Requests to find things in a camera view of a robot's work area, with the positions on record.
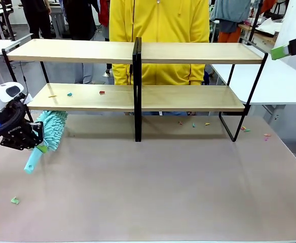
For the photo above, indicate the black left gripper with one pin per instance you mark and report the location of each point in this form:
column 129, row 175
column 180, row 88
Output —
column 17, row 138

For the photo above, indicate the teal chenille duster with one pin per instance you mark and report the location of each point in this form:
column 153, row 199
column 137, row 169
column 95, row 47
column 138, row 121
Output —
column 53, row 126

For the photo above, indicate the wooden workbench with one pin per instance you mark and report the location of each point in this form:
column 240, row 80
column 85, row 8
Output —
column 262, row 36

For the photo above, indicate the large white table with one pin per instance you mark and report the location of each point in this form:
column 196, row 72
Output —
column 277, row 86

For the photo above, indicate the white board panel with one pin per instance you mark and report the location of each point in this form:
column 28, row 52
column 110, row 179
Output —
column 295, row 20

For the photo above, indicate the black stand pole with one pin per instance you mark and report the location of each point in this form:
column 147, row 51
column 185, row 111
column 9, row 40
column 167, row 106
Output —
column 255, row 20

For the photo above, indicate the orange garment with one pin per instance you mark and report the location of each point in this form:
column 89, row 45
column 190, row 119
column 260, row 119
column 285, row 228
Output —
column 227, row 36

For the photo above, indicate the grey-blue hanging cloth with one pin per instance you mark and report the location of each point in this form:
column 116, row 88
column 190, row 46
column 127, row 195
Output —
column 229, row 12

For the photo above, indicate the person in yellow hoodie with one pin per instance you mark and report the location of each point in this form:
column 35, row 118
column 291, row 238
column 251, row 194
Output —
column 163, row 20

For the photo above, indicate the grey metal table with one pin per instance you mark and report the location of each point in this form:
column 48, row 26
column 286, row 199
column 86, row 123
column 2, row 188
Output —
column 55, row 17

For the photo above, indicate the person in black coat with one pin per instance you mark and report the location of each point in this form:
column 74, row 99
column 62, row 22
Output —
column 80, row 20

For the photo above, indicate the red hanging garment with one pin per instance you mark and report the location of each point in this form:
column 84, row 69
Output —
column 104, row 12

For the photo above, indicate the wooden two-tier shelf black frame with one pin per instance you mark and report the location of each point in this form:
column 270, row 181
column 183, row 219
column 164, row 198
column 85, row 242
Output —
column 201, row 57
column 61, row 51

